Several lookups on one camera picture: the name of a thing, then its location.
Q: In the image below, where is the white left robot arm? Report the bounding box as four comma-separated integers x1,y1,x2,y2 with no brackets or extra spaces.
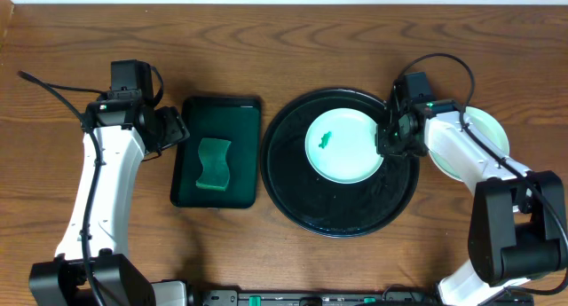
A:
29,100,189,305

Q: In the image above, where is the mint green plate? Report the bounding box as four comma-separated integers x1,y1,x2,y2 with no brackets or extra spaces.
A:
304,108,383,184
429,106,510,182

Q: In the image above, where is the black rectangular water tray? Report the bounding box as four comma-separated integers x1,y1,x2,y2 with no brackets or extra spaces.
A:
170,97,261,208

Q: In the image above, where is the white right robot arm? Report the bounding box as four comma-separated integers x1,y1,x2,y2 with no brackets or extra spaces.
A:
376,99,567,305

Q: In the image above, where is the green scrub sponge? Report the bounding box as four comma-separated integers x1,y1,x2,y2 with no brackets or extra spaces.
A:
195,137,231,192

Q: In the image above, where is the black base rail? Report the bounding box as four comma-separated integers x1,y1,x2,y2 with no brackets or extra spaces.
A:
201,289,536,306

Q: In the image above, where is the round black serving tray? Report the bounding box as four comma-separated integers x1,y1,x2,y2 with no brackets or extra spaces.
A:
260,88,420,238

